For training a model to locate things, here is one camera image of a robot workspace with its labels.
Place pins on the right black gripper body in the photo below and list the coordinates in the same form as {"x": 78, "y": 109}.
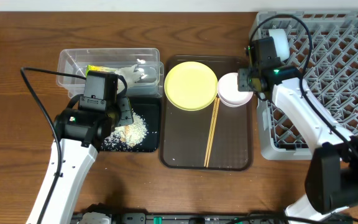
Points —
{"x": 247, "y": 82}

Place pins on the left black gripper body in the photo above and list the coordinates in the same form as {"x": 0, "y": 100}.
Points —
{"x": 127, "y": 111}

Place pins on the rice food scraps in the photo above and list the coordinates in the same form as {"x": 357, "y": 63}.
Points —
{"x": 125, "y": 138}

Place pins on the pink bowl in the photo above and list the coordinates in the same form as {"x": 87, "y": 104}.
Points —
{"x": 228, "y": 91}

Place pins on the white tissue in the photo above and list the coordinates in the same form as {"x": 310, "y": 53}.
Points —
{"x": 134, "y": 77}

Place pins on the light blue bowl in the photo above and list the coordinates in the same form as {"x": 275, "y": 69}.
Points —
{"x": 281, "y": 43}

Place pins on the yellow green snack wrapper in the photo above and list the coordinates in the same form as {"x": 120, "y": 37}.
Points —
{"x": 95, "y": 68}

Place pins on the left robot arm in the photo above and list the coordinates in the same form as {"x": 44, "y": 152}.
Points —
{"x": 78, "y": 132}

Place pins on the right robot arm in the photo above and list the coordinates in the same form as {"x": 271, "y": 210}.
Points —
{"x": 331, "y": 184}

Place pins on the grey dishwasher rack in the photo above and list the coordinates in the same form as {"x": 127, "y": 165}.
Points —
{"x": 332, "y": 72}

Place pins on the black tray bin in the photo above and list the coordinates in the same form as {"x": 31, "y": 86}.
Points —
{"x": 149, "y": 109}

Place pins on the right wooden chopstick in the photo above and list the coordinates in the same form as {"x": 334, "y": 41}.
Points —
{"x": 214, "y": 129}

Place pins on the wooden chopstick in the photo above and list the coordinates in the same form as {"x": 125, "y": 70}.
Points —
{"x": 211, "y": 132}
{"x": 214, "y": 129}

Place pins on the left wooden chopstick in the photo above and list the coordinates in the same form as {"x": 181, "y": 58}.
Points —
{"x": 211, "y": 132}

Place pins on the yellow plate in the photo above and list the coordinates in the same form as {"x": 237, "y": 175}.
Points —
{"x": 191, "y": 86}

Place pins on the brown plastic serving tray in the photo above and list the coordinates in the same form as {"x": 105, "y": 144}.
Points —
{"x": 185, "y": 136}

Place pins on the clear plastic bin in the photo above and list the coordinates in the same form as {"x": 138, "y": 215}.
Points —
{"x": 75, "y": 61}

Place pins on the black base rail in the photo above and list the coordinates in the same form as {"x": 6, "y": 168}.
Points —
{"x": 135, "y": 216}

